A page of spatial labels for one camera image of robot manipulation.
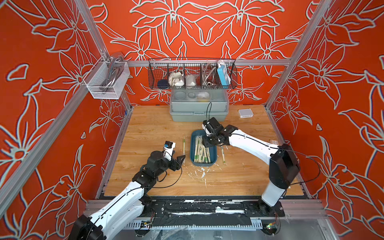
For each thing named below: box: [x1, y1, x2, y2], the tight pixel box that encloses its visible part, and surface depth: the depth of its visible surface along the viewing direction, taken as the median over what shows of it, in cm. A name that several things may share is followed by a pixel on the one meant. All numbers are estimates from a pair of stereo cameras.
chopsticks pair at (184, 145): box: [183, 135, 186, 156], surface depth 99 cm
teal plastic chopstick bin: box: [190, 129, 218, 167], surface depth 92 cm
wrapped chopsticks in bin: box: [194, 135, 211, 163], surface depth 93 cm
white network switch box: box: [238, 108, 254, 118], surface depth 116 cm
